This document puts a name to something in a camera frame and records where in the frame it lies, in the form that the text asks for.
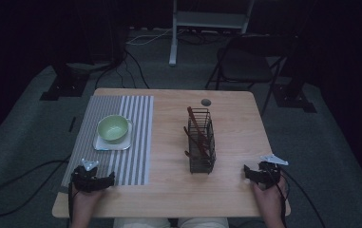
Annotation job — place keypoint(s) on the person's right hand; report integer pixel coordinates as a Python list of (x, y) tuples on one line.
[(269, 195)]

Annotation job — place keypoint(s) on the grey white striped placemat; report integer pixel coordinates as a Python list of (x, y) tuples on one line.
[(137, 142)]

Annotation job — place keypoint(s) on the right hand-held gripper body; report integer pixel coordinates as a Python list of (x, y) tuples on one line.
[(270, 172)]

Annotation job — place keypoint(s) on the long brown chopstick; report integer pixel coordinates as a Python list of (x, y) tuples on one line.
[(197, 129)]

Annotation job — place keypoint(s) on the small black strip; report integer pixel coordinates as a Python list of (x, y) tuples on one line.
[(72, 124)]

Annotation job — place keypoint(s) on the white metal stand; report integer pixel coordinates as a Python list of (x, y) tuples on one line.
[(207, 19)]

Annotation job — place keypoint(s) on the person's left hand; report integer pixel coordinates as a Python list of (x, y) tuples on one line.
[(85, 197)]

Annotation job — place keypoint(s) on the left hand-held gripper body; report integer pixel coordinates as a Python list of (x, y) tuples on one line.
[(85, 180)]

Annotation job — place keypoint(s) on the green bowl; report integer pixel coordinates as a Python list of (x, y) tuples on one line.
[(113, 128)]

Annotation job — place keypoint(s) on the black folding chair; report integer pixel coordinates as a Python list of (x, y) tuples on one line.
[(248, 66)]

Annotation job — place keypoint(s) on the black stand with base plate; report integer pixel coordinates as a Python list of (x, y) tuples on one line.
[(66, 85), (294, 98)]

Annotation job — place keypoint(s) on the grey table grommet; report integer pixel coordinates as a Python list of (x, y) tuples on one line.
[(205, 102)]

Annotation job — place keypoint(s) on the white square plate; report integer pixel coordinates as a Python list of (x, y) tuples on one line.
[(118, 145)]

